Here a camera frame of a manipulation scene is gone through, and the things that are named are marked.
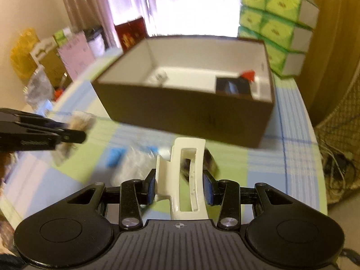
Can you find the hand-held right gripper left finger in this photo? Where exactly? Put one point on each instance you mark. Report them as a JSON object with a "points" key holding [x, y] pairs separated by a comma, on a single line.
{"points": [[151, 188]]}

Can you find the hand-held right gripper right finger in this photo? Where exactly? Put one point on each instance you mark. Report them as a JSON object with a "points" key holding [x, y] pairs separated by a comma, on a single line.
{"points": [[208, 189]]}

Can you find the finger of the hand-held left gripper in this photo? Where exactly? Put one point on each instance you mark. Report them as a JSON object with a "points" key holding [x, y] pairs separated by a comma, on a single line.
{"points": [[33, 119], [67, 136]]}

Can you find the clear box of floss picks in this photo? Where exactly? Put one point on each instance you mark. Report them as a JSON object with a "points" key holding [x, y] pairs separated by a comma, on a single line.
{"points": [[135, 166]]}

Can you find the brown velvet scrunchie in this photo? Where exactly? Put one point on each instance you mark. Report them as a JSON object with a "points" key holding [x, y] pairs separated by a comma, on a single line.
{"points": [[209, 161]]}

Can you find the white hair claw clip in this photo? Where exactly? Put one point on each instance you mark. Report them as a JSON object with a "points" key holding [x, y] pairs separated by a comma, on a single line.
{"points": [[180, 174]]}

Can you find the blue cream tube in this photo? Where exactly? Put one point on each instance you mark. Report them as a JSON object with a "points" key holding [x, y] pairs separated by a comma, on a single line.
{"points": [[115, 157]]}

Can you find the brown cardboard storage box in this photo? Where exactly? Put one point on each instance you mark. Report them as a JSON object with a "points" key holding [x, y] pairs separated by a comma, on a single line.
{"points": [[182, 112]]}

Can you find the black product box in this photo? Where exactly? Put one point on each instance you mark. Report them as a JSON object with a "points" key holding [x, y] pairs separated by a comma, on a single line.
{"points": [[233, 87]]}

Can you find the white pill bottle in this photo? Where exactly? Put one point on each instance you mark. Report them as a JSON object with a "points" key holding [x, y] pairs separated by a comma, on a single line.
{"points": [[158, 78]]}

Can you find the red snack packet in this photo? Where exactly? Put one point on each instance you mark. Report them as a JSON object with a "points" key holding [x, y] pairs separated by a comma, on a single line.
{"points": [[247, 76]]}

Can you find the plaid cloth covered desktop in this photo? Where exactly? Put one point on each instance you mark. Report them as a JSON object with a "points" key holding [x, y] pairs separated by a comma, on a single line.
{"points": [[281, 160]]}

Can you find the clear plastic bag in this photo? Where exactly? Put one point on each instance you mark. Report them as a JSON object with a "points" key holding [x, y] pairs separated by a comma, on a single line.
{"points": [[39, 90]]}

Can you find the brown cardboard carton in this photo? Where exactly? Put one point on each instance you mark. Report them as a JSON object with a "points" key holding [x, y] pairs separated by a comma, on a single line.
{"points": [[53, 67]]}

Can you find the yellow plastic bag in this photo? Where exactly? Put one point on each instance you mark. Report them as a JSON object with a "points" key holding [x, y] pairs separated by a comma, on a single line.
{"points": [[24, 53]]}

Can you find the pink cardboard box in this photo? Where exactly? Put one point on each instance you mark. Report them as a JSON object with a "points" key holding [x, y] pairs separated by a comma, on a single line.
{"points": [[77, 56]]}

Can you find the small green tissue pack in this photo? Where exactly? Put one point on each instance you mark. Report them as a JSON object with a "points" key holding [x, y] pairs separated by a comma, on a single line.
{"points": [[63, 36]]}

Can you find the red gift box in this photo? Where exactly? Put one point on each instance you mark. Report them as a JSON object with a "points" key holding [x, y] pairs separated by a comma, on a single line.
{"points": [[130, 33]]}

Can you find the quilted wicker chair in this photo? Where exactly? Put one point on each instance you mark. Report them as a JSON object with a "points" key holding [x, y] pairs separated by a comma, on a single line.
{"points": [[341, 123]]}

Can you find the pink curtain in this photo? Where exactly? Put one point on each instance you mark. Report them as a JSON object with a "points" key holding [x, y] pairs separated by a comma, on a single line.
{"points": [[168, 2]]}

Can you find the stack of green tissue packs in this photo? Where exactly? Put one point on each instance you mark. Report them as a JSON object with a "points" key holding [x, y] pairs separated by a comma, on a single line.
{"points": [[278, 25]]}

